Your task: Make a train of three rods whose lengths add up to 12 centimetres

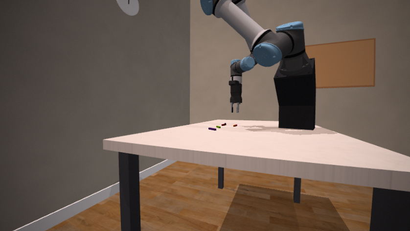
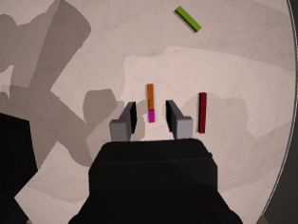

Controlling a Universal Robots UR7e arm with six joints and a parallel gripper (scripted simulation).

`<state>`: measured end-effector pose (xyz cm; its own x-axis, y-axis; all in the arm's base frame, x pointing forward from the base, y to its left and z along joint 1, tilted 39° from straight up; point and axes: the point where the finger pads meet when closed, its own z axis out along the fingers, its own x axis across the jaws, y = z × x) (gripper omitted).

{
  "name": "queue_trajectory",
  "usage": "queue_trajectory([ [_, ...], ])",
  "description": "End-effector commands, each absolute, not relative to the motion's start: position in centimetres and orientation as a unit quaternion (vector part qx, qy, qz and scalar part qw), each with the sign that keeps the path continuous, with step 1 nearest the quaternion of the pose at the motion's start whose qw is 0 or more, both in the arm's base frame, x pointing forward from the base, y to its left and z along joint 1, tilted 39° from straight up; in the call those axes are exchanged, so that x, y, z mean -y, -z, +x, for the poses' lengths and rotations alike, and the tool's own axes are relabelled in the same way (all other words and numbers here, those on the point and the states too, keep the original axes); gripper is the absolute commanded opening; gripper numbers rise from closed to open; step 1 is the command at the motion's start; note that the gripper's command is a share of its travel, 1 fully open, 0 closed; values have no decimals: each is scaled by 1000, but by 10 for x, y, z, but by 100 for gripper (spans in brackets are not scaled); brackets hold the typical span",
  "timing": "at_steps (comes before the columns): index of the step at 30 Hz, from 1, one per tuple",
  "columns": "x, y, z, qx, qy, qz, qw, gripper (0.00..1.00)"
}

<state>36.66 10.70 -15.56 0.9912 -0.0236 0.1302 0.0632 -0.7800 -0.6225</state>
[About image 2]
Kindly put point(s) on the small magenta block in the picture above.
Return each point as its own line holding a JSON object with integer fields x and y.
{"x": 151, "y": 115}

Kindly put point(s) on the orange rod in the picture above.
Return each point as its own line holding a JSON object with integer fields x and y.
{"x": 150, "y": 96}

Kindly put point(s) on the lime green rod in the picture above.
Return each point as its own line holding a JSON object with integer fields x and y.
{"x": 188, "y": 19}

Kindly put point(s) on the dark red rod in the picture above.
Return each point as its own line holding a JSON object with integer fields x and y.
{"x": 202, "y": 112}

